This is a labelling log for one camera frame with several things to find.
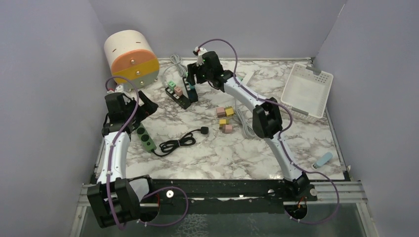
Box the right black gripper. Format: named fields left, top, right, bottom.
left=185, top=62, right=211, bottom=87

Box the pink plug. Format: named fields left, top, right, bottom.
left=222, top=124, right=233, bottom=134
left=216, top=107, right=226, bottom=118

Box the grey coiled cable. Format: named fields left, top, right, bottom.
left=163, top=54, right=189, bottom=78

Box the green power strip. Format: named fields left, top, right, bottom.
left=136, top=123, right=157, bottom=153

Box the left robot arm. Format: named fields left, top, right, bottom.
left=87, top=91, right=158, bottom=228

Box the light blue small device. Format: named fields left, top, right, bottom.
left=312, top=152, right=333, bottom=169

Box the black power strip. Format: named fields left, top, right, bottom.
left=165, top=85, right=191, bottom=110
left=182, top=77, right=198, bottom=103

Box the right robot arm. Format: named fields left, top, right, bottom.
left=187, top=48, right=310, bottom=201

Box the white cable of white strip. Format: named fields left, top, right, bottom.
left=235, top=98, right=256, bottom=138

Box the green plug on black strip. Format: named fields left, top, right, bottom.
left=168, top=80, right=176, bottom=91

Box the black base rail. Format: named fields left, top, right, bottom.
left=139, top=179, right=317, bottom=215

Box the black cable with plug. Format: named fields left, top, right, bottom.
left=154, top=126, right=210, bottom=158

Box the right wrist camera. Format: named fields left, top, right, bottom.
left=193, top=47, right=207, bottom=66

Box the yellow plug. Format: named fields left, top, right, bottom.
left=224, top=106, right=235, bottom=117
left=219, top=118, right=229, bottom=129

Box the round cream drawer cabinet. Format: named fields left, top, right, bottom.
left=104, top=30, right=160, bottom=89

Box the white plastic basket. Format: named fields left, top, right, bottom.
left=280, top=63, right=334, bottom=123

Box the white power strip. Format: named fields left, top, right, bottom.
left=241, top=72, right=254, bottom=85

